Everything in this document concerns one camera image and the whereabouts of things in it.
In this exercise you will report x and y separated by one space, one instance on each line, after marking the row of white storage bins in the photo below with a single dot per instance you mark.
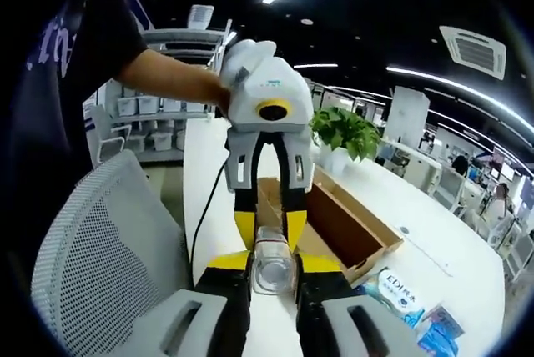
146 104

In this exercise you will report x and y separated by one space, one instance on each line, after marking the dark printed soft packet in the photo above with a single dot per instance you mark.
438 336

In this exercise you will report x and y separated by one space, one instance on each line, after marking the green plant in white pot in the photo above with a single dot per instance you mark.
346 132

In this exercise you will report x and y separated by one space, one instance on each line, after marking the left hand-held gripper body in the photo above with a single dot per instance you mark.
288 94

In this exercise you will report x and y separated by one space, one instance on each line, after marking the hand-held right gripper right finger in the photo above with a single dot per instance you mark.
325 311

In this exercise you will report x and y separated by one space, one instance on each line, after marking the long curved ceiling light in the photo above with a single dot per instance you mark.
417 73

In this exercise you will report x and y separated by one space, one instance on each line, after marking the person's dark shirt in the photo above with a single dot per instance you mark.
75 61

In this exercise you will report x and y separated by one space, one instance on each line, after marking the grey mesh office chair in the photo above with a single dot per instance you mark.
104 257

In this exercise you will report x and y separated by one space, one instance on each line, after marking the wall display screen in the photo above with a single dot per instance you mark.
505 169

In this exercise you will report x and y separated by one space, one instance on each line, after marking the clear plastic bottle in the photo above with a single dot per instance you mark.
273 269

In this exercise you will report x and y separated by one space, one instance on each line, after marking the brown cardboard shoe box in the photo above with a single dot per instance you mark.
354 232

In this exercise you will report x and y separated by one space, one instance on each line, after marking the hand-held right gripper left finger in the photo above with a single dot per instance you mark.
221 307

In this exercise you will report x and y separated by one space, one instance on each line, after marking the white soft wipes pack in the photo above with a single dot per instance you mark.
396 294

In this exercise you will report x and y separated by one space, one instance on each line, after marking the row of office chairs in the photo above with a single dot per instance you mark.
448 184

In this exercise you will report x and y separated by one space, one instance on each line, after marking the grey metal storage shelf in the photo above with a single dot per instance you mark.
183 36

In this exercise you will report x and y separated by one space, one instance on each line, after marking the ceiling air conditioner vent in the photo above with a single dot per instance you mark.
473 50

